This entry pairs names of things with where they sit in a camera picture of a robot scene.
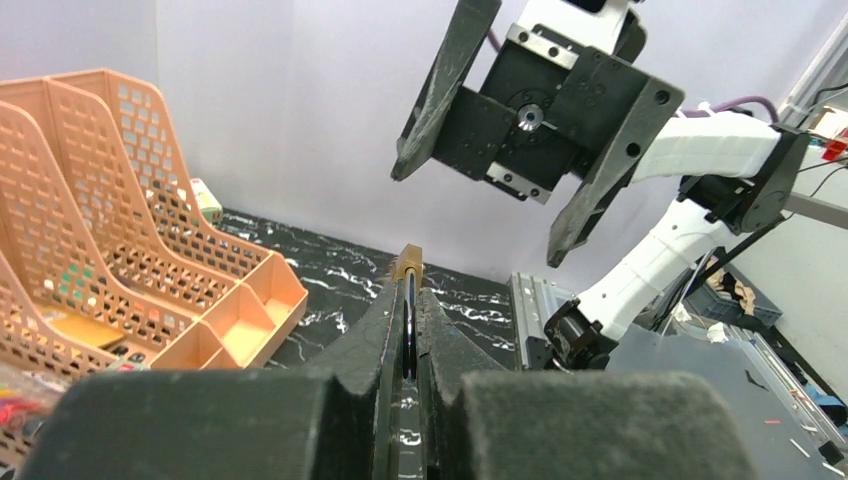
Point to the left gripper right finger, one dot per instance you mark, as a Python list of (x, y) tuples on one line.
[(482, 421)]

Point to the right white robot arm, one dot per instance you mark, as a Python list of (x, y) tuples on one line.
[(565, 97)]

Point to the orange plastic file organizer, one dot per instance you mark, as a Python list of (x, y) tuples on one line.
[(106, 261)]

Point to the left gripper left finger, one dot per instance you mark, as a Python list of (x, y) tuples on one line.
[(331, 418)]

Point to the brass long-shackle padlock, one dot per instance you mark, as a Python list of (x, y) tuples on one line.
[(407, 270)]

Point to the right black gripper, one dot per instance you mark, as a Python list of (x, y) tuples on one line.
[(505, 133)]

